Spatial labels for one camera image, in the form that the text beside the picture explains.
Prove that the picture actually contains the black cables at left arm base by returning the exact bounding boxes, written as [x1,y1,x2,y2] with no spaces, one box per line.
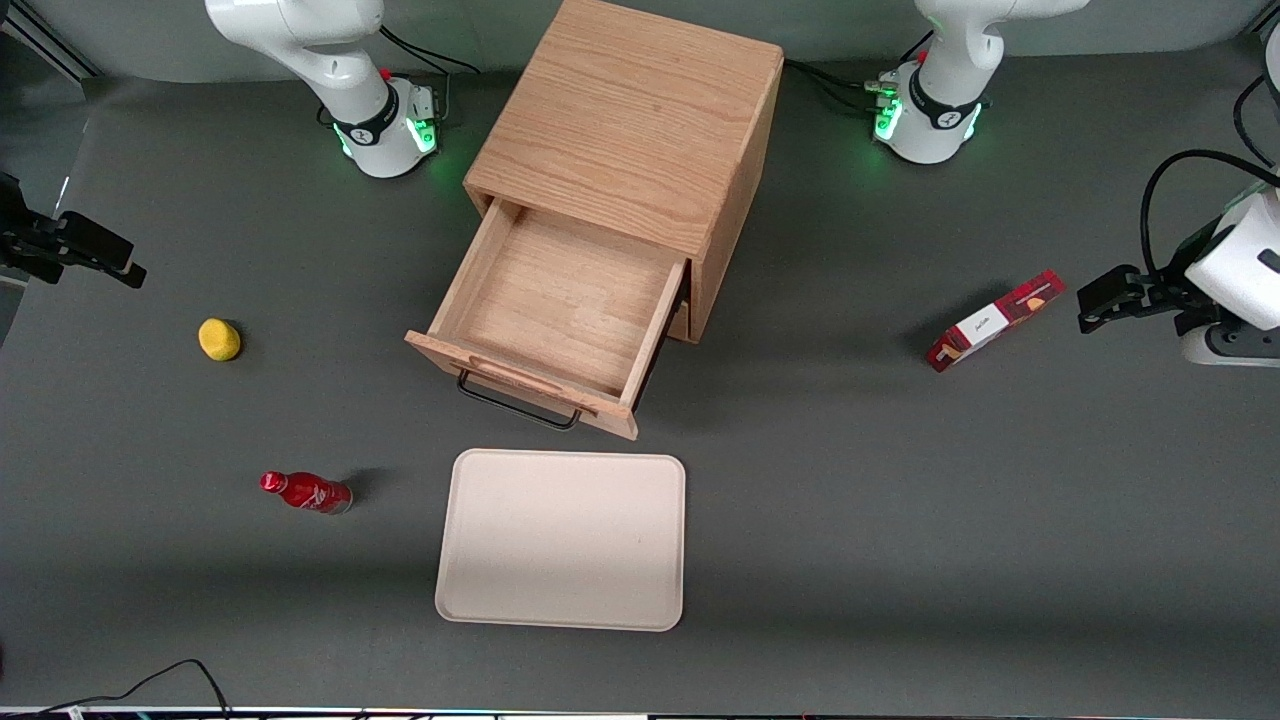
[785,58,901,113]

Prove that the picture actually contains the dark metal frame rail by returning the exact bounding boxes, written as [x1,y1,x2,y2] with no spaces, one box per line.
[0,0,101,81]

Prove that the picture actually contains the black cables at right arm base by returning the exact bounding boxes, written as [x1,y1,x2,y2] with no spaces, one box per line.
[378,25,481,126]

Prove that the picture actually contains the wooden drawer with black handle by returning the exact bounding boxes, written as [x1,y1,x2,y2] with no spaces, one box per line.
[405,197,691,442]

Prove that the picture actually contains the red and white carton box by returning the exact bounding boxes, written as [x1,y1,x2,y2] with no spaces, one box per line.
[925,269,1067,373]

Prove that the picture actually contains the oak wooden cabinet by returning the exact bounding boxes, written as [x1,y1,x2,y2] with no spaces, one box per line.
[463,0,786,346]

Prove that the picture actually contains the red bottle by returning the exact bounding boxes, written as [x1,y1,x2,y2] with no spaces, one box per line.
[260,470,353,516]

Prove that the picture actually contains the black curved cable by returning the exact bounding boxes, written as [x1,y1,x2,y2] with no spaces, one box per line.
[1233,75,1280,168]

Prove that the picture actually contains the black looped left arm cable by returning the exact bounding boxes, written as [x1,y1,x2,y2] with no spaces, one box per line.
[1140,150,1280,286]

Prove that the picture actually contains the black cables at arm base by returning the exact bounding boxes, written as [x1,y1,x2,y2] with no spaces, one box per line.
[378,25,481,126]
[785,58,901,113]

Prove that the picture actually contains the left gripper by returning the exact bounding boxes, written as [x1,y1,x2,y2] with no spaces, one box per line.
[1078,185,1280,336]

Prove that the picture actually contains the black thin table cable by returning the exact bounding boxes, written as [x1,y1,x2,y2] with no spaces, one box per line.
[0,658,233,720]

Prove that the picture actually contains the beige plastic tray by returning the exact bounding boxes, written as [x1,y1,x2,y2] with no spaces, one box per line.
[435,449,687,633]

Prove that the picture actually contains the yellow lemon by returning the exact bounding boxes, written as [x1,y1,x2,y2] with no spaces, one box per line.
[198,318,242,362]

